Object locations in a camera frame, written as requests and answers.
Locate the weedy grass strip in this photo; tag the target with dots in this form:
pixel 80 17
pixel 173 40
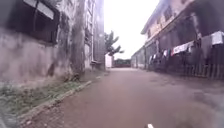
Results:
pixel 36 95

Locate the low dark wall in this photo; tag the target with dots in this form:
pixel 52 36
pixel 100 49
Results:
pixel 122 63

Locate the grey concrete wall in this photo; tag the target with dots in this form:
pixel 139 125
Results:
pixel 138 59

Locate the row of hanging laundry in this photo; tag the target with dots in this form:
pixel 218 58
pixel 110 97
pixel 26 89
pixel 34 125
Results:
pixel 181 48

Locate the reddish dirt road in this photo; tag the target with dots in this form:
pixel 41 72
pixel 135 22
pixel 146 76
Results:
pixel 133 100

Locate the beige building with roof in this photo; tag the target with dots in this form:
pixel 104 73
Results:
pixel 173 25

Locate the white wall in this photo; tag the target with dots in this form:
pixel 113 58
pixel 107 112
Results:
pixel 108 61

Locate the robot's own part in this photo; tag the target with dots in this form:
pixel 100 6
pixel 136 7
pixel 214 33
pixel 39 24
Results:
pixel 150 126

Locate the broad-leaved tree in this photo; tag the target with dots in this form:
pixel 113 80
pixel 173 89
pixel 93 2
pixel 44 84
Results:
pixel 110 41

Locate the grey weathered concrete building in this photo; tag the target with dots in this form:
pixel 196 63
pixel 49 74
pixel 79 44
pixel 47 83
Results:
pixel 30 56

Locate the concrete kerb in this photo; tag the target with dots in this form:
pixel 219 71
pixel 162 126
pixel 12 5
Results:
pixel 56 98

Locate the dark slatted fence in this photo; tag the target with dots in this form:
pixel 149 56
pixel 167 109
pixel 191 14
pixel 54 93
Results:
pixel 200 68

